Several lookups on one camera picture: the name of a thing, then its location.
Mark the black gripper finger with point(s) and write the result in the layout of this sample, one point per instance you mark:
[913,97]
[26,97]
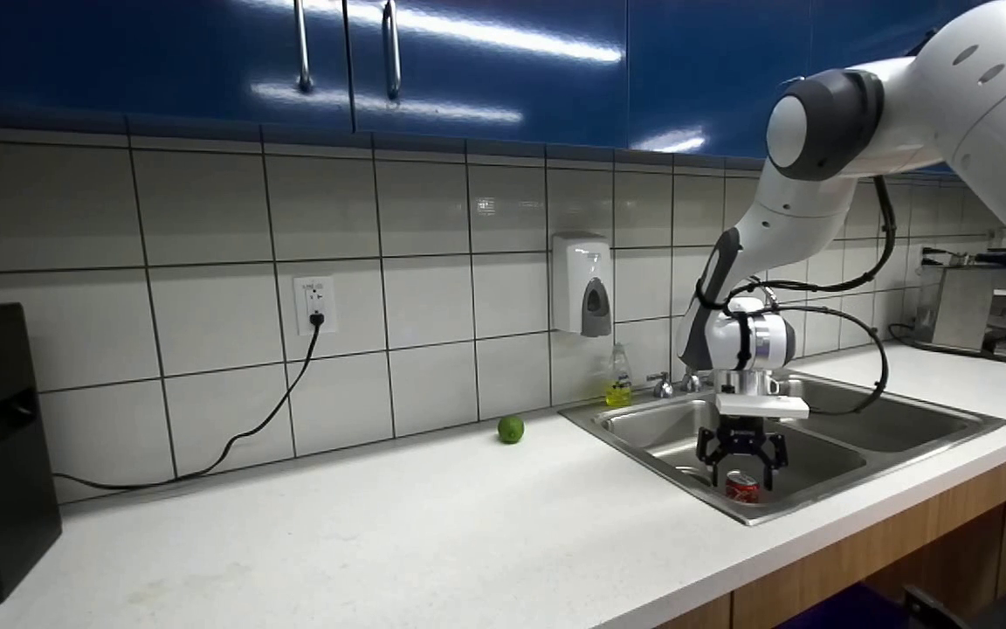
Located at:
[774,466]
[710,473]

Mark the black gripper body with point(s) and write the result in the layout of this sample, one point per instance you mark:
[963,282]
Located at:
[743,436]

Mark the red Coca-Cola can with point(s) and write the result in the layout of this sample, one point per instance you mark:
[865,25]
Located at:
[743,480]

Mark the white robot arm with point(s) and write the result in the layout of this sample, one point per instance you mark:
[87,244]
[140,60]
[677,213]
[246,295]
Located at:
[826,138]

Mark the stainless steel double sink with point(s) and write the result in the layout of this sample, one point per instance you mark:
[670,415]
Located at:
[848,441]

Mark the espresso machine on counter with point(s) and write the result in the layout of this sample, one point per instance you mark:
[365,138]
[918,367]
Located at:
[963,301]

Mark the chrome faucet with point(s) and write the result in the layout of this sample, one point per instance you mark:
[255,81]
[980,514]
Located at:
[670,386]

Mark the yellow dish soap bottle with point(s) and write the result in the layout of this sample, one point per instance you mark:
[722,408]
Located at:
[618,381]

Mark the green lime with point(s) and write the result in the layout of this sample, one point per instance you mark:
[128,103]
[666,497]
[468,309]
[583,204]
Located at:
[510,433]

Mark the blue upper cabinets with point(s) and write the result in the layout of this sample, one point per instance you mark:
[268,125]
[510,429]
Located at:
[685,79]

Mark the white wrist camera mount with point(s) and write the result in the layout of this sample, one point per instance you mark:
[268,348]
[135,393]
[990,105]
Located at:
[752,398]

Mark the white wall soap dispenser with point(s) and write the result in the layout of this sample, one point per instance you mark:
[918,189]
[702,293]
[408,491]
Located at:
[582,286]

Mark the white wall outlet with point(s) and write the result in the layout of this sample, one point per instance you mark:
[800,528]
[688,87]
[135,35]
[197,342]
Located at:
[314,300]

